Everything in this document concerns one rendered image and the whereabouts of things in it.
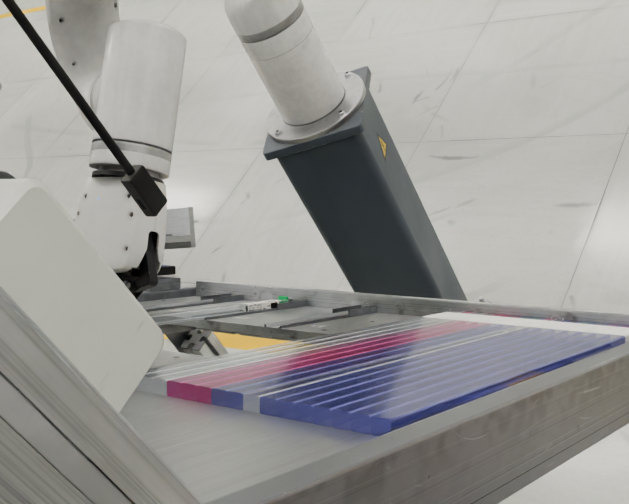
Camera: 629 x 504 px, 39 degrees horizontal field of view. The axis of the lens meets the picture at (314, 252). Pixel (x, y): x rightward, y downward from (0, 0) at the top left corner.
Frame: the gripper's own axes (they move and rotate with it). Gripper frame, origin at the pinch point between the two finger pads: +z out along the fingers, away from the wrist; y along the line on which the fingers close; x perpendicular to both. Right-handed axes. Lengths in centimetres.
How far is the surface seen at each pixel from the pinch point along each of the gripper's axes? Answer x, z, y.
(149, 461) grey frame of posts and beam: -44, 3, 53
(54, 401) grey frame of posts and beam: -47, 1, 53
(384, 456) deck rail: -24, 4, 49
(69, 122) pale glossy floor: 173, -79, -242
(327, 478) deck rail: -29, 5, 49
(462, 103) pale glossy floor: 170, -75, -53
